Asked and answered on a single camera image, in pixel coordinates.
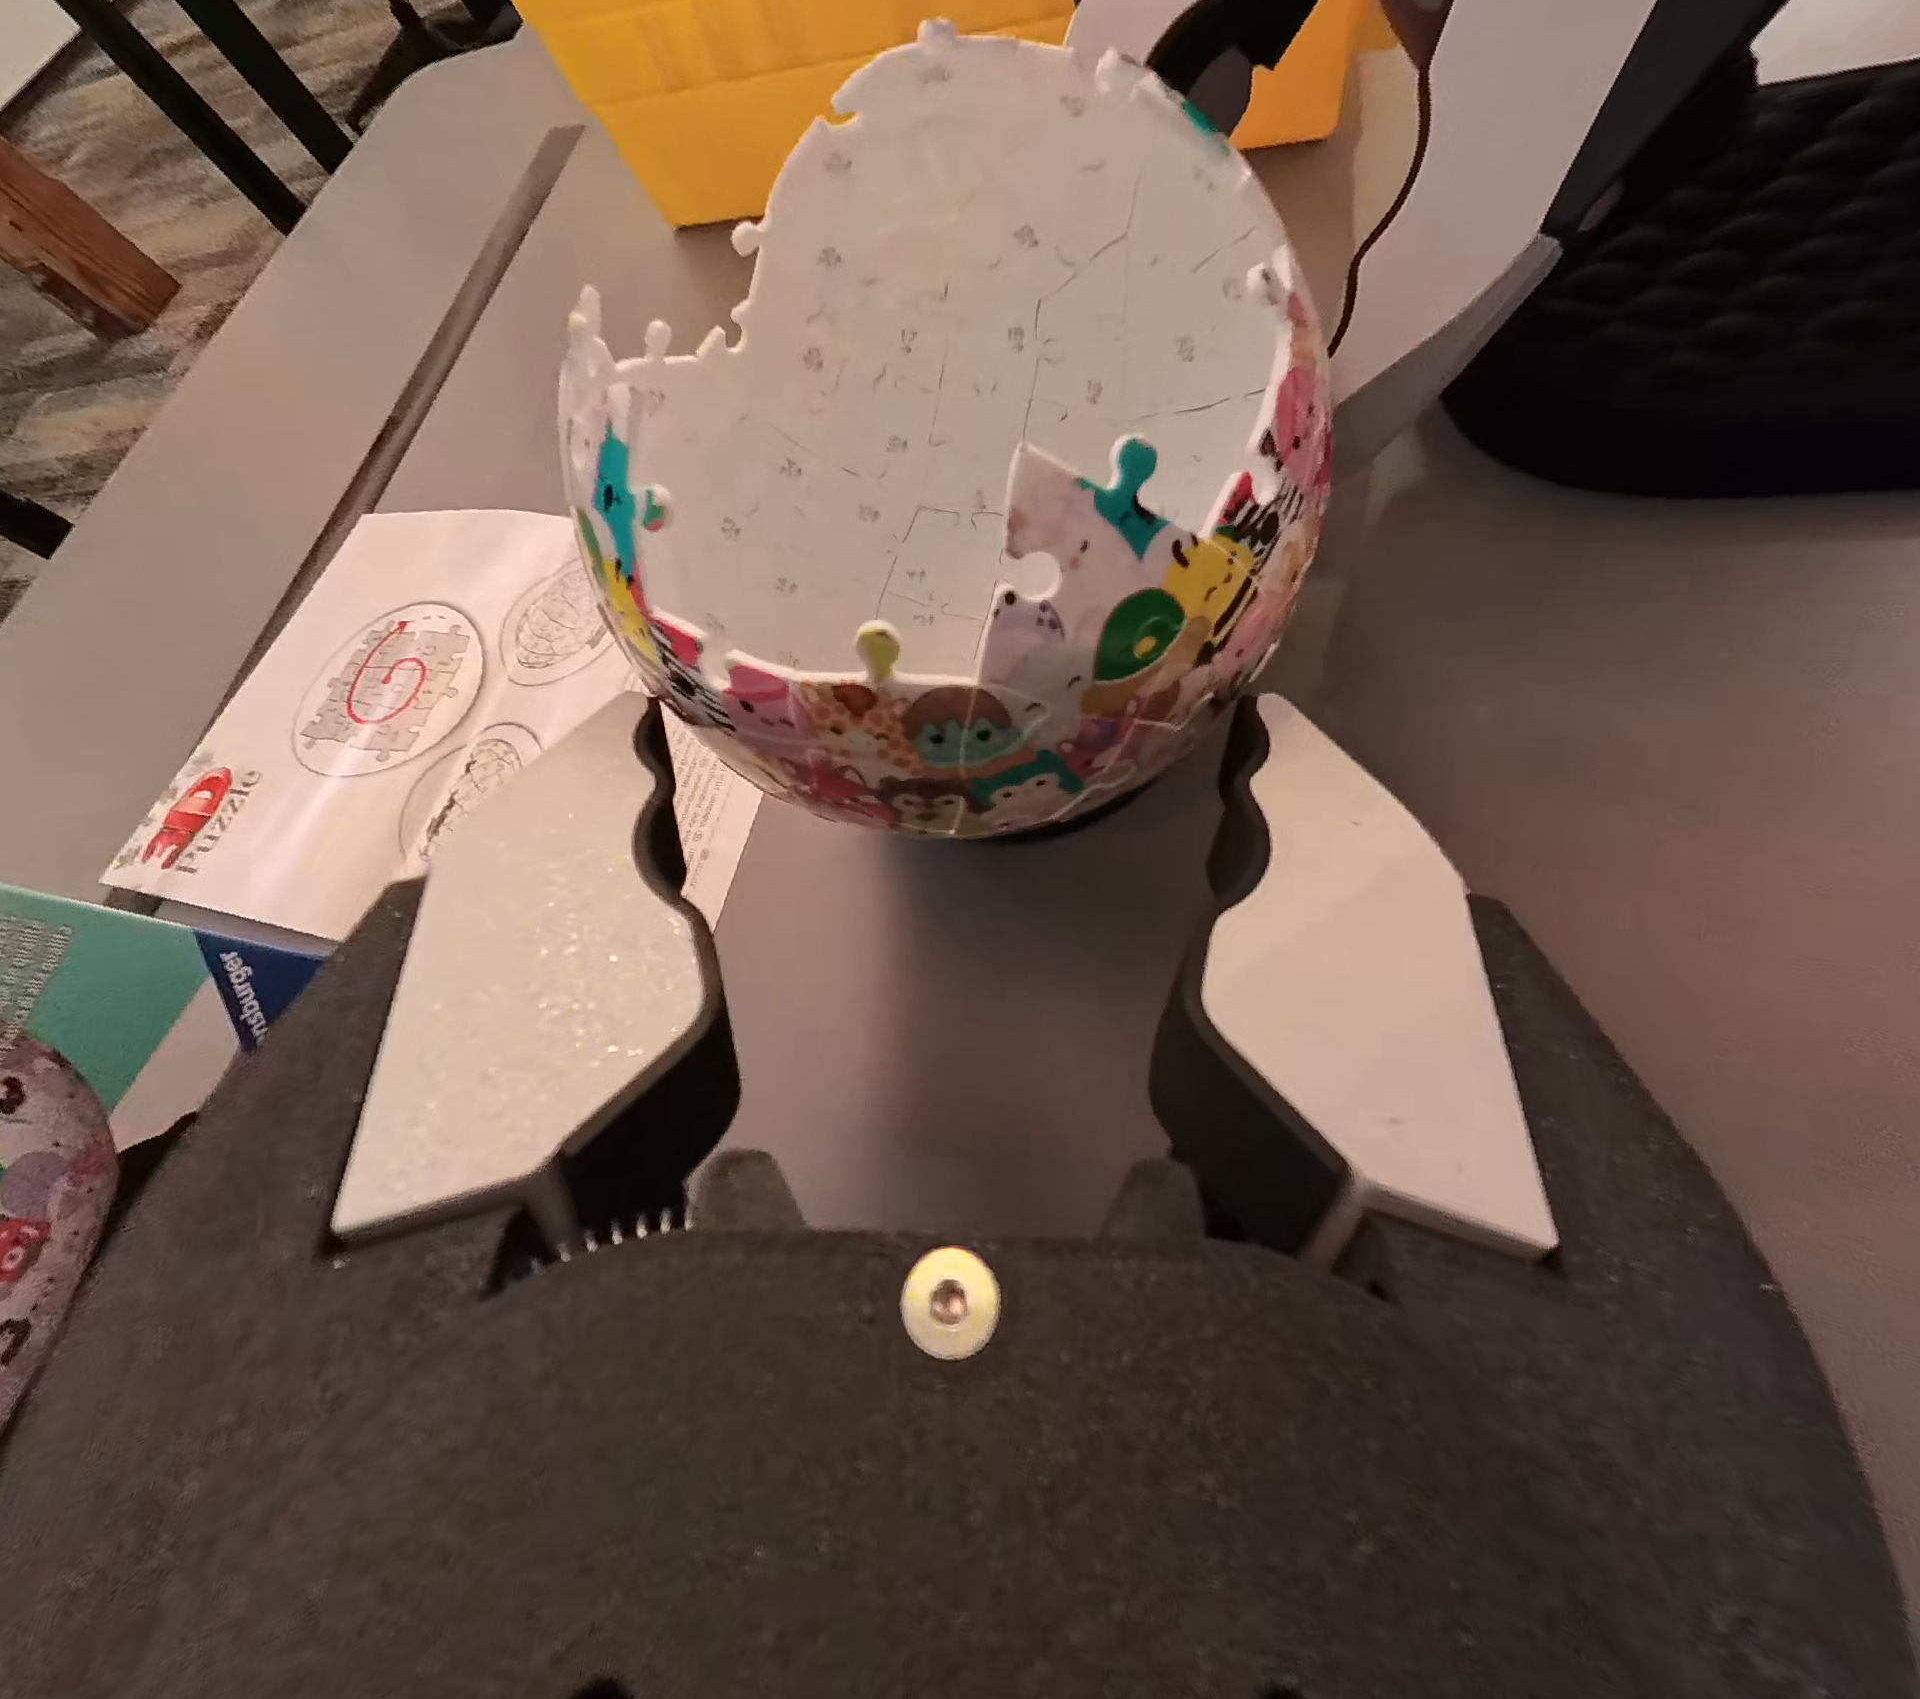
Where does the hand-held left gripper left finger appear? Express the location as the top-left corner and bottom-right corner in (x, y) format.
(325, 694), (743, 1252)

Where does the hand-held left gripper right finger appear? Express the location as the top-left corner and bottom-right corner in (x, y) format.
(1146, 694), (1562, 1266)

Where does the yellow plastic bin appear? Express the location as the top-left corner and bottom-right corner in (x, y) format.
(462, 0), (1404, 229)

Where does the colourful puzzle ball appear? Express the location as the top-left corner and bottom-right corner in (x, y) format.
(558, 21), (1338, 844)

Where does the printed puzzle box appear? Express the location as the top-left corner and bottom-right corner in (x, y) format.
(0, 882), (336, 1416)

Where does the black wrist rest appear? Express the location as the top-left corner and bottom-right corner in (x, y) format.
(1439, 57), (1920, 498)

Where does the white instruction sheet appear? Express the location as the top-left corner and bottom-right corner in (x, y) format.
(102, 512), (768, 940)

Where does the wooden post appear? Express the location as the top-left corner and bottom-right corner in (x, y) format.
(0, 141), (186, 344)

